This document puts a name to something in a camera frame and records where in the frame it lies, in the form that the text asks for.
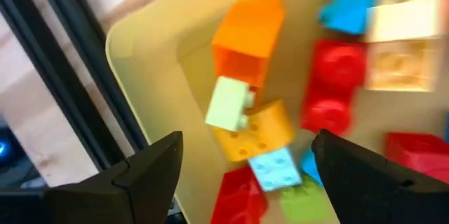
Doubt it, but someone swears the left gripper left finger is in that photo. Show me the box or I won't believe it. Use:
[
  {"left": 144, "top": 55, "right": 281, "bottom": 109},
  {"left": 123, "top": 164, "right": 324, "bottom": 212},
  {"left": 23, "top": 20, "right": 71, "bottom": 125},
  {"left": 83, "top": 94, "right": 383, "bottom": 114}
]
[{"left": 0, "top": 131, "right": 183, "bottom": 224}]

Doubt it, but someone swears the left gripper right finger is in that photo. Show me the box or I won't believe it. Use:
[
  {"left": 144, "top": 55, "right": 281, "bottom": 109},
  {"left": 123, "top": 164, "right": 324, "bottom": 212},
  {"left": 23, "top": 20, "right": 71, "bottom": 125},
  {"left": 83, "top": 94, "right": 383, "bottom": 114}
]
[{"left": 311, "top": 129, "right": 449, "bottom": 224}]

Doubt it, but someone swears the teal small brick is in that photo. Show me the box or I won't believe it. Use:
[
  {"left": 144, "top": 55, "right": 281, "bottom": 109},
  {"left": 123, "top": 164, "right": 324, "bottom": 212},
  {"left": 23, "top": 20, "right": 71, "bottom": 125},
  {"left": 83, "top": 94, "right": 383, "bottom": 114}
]
[{"left": 248, "top": 146, "right": 303, "bottom": 192}]

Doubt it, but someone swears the yellow long brick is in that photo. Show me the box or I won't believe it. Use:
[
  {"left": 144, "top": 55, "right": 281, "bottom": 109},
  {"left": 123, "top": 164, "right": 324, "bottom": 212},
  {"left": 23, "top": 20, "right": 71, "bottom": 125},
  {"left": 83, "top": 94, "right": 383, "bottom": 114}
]
[{"left": 213, "top": 99, "right": 295, "bottom": 163}]

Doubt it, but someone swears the large red toy block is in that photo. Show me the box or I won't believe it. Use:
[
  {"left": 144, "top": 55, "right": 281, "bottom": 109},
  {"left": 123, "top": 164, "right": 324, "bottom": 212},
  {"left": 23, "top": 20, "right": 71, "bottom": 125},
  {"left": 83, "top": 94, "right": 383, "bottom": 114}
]
[{"left": 300, "top": 39, "right": 368, "bottom": 136}]

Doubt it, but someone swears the light green small brick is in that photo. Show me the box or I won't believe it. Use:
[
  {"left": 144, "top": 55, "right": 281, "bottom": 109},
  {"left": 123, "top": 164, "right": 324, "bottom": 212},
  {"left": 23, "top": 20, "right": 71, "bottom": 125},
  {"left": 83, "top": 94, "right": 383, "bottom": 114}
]
[{"left": 205, "top": 75, "right": 256, "bottom": 133}]

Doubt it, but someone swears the pale yellow brick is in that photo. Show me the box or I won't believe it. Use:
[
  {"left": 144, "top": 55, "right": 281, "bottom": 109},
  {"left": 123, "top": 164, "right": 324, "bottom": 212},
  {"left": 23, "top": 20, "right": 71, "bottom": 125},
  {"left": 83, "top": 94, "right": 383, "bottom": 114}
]
[{"left": 364, "top": 0, "right": 449, "bottom": 93}]

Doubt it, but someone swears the light blue small brick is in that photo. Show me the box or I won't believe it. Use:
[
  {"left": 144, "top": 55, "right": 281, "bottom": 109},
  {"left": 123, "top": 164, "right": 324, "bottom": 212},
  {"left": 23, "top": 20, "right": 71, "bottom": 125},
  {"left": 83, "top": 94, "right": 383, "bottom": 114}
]
[{"left": 318, "top": 0, "right": 389, "bottom": 36}]

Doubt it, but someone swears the orange toy brick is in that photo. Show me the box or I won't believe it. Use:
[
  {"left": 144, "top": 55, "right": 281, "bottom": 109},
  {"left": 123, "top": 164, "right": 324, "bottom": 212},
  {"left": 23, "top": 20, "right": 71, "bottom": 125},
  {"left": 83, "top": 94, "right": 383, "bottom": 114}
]
[{"left": 212, "top": 0, "right": 286, "bottom": 88}]

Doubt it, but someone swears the yellow translucent bin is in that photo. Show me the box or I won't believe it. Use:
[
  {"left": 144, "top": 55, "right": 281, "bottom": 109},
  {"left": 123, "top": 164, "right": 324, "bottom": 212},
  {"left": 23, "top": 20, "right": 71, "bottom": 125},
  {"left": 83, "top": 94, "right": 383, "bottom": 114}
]
[{"left": 105, "top": 0, "right": 449, "bottom": 224}]

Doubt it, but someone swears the black table frame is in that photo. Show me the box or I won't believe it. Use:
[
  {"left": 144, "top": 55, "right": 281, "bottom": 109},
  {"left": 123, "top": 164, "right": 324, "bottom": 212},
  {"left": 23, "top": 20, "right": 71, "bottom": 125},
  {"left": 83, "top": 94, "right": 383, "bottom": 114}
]
[{"left": 0, "top": 0, "right": 148, "bottom": 171}]

